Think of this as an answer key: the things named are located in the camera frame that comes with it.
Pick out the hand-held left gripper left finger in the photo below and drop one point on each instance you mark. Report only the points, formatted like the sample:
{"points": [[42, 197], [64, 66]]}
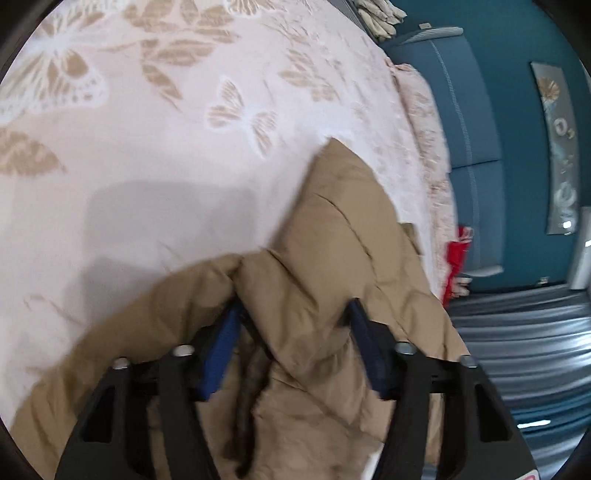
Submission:
{"points": [[222, 350]]}

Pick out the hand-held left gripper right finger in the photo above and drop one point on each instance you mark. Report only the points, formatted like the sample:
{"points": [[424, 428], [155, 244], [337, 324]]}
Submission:
{"points": [[369, 355]]}

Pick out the tan down jacket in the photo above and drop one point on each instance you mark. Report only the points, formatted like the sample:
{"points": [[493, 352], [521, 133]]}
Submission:
{"points": [[323, 258]]}

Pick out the red cloth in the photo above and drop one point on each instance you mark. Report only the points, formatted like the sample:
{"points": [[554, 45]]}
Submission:
{"points": [[457, 263]]}

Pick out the grey-blue curtain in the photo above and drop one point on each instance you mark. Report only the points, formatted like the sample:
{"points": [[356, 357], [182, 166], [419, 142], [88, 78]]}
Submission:
{"points": [[531, 350]]}

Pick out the white butterfly print bedspread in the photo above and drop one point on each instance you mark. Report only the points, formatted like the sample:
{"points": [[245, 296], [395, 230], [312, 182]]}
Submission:
{"points": [[184, 152]]}

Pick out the floral pillow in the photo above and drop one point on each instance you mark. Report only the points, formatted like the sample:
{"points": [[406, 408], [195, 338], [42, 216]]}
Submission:
{"points": [[429, 138]]}

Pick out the white appliance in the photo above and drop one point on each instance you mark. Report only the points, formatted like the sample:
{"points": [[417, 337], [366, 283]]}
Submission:
{"points": [[581, 263]]}

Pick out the teal padded headboard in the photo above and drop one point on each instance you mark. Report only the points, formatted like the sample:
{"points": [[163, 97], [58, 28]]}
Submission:
{"points": [[461, 101]]}

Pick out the tall floral wall picture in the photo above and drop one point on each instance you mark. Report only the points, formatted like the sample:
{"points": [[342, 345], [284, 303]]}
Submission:
{"points": [[558, 152]]}

